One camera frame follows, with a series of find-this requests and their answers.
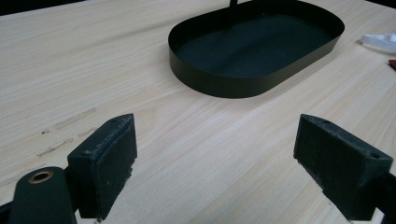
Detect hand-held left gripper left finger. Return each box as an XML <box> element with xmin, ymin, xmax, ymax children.
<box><xmin>66</xmin><ymin>113</ymin><xmax>138</xmax><ymax>222</ymax></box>

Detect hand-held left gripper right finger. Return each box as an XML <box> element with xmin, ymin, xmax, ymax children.
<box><xmin>292</xmin><ymin>113</ymin><xmax>394</xmax><ymax>222</ymax></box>

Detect black oval metal tray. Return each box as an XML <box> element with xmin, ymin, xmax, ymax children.
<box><xmin>167</xmin><ymin>0</ymin><xmax>346</xmax><ymax>99</ymax></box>

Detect white plastic wrapper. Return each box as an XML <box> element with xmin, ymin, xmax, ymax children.
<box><xmin>360</xmin><ymin>33</ymin><xmax>396</xmax><ymax>54</ymax></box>

